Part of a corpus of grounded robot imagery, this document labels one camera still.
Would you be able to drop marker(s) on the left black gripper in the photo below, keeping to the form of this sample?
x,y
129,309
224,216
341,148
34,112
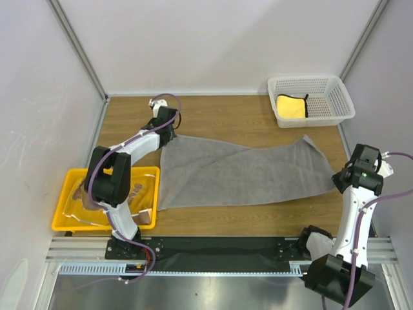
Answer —
x,y
173,135

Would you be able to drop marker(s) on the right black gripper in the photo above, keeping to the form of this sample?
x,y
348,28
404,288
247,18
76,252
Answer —
x,y
366,154

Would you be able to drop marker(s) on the grey towel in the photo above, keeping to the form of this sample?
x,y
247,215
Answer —
x,y
200,172

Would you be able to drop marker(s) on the yellow towel black trim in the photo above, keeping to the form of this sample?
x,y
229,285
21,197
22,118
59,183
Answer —
x,y
290,107

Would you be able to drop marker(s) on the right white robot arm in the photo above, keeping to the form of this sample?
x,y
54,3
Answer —
x,y
339,267

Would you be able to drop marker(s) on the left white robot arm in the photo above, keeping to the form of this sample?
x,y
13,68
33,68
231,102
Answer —
x,y
108,178

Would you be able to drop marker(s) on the white perforated basket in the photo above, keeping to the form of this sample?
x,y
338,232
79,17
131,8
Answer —
x,y
325,99

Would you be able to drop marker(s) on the brown towel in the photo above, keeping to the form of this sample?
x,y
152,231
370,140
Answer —
x,y
79,207

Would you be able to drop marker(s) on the yellow plastic bin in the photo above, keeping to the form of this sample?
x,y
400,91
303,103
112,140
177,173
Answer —
x,y
147,176

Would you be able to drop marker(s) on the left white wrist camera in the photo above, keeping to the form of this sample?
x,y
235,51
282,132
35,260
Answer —
x,y
156,104

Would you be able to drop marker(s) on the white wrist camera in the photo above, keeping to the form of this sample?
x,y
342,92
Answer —
x,y
383,168
156,104

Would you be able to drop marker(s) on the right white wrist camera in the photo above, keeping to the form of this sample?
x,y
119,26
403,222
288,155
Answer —
x,y
383,168

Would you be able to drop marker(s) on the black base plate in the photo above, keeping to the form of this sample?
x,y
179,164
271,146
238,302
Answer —
x,y
224,254

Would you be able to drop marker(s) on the aluminium frame rail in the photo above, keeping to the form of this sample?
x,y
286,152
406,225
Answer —
x,y
75,43

